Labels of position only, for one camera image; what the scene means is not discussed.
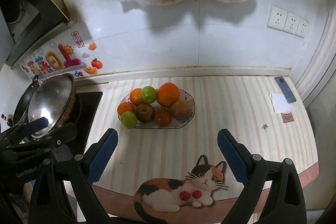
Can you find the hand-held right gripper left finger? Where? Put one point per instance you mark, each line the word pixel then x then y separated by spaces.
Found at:
pixel 102 158

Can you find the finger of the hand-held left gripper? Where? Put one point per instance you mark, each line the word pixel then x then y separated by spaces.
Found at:
pixel 61 132
pixel 35 125

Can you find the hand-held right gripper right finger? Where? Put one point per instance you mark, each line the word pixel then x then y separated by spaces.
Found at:
pixel 233 158

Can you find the green apple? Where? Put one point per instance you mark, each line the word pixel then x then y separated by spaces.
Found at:
pixel 128 120
pixel 148 94

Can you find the small orange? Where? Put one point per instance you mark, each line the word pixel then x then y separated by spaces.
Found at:
pixel 136 97
pixel 126 109

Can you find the oval patterned ceramic plate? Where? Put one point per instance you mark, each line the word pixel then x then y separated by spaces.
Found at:
pixel 189 119

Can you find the reddish brown apple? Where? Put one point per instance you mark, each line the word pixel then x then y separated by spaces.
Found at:
pixel 143 111

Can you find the brown russet pear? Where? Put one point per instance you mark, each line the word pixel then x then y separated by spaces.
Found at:
pixel 180 108

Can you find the dark reddish tangerine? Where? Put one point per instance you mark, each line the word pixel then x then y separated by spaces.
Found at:
pixel 162 117

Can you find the large orange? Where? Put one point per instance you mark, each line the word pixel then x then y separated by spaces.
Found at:
pixel 168 94

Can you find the black frying pan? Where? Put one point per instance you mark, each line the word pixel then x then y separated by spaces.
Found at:
pixel 22 106

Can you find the stainless steel wok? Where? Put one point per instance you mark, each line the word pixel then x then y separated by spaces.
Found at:
pixel 52 103

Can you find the dark sauce bottle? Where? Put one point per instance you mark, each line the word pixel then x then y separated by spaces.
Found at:
pixel 6 120

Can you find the black glass cooktop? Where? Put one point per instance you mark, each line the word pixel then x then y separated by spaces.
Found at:
pixel 90 106

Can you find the tiny dark trinket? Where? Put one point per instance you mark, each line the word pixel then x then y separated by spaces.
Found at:
pixel 265 126

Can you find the striped cat print tablecloth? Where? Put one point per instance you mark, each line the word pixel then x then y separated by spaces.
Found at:
pixel 223 108

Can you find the small brown card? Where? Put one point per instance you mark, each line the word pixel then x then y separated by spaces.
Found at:
pixel 287 117

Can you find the white paper sheet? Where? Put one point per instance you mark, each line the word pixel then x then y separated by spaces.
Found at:
pixel 279 106

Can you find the blue smartphone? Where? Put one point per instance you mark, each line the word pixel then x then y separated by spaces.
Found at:
pixel 285 90

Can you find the black range hood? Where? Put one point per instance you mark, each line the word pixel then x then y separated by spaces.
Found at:
pixel 26 3

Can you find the colourful wall stickers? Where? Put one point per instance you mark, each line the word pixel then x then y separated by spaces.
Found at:
pixel 55 61

